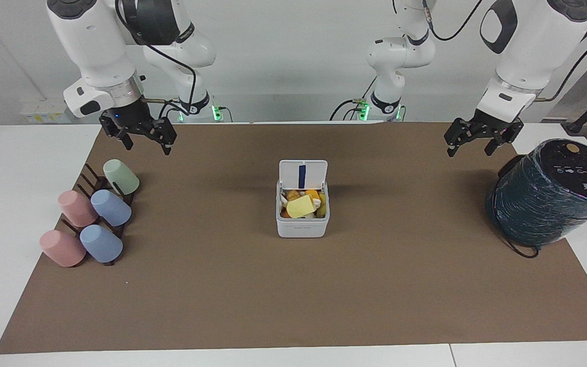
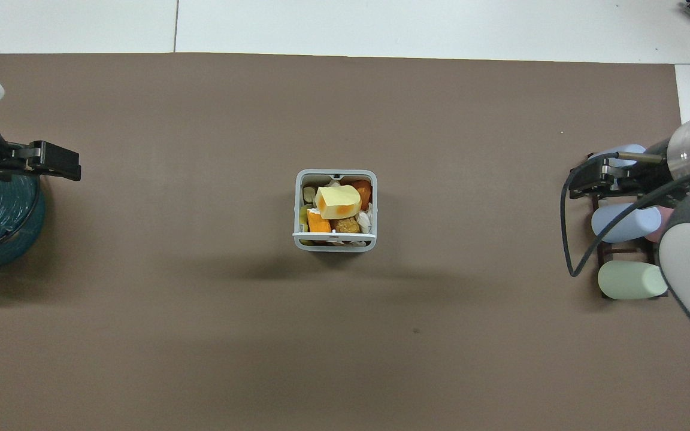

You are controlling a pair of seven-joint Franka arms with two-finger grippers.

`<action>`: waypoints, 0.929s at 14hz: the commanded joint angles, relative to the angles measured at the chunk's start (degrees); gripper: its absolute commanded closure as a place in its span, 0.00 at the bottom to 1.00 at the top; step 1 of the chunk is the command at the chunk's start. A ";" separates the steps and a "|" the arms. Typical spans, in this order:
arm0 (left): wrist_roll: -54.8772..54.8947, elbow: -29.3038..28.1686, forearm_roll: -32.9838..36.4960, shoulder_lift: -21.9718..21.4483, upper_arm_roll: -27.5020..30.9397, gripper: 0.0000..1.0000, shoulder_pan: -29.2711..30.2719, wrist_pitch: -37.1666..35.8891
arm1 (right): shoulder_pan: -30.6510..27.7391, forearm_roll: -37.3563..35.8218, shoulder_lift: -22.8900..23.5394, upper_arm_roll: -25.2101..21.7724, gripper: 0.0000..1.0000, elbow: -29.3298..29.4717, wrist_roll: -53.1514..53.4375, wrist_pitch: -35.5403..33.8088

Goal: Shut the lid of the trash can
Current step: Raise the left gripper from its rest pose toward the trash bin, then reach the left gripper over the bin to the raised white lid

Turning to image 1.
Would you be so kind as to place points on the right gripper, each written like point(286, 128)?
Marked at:
point(125, 116)

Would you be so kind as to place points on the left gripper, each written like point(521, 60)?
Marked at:
point(492, 125)

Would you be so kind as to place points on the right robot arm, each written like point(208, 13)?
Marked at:
point(95, 46)

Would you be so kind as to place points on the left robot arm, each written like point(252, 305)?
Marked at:
point(528, 46)

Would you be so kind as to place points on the yellow trash piece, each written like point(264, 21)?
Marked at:
point(301, 206)

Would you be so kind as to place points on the orange trash piece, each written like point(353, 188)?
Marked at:
point(313, 194)

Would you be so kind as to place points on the white trash can with lid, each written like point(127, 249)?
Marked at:
point(302, 227)

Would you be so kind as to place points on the green plastic cup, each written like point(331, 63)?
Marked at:
point(120, 176)

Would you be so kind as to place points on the dark brown cup rack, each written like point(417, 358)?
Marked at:
point(101, 182)

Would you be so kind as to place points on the blue plastic cup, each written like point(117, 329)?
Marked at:
point(111, 207)
point(101, 243)

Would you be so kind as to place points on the dark round wrapped appliance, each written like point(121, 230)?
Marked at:
point(548, 199)

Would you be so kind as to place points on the pink plastic cup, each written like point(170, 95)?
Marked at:
point(61, 247)
point(76, 207)

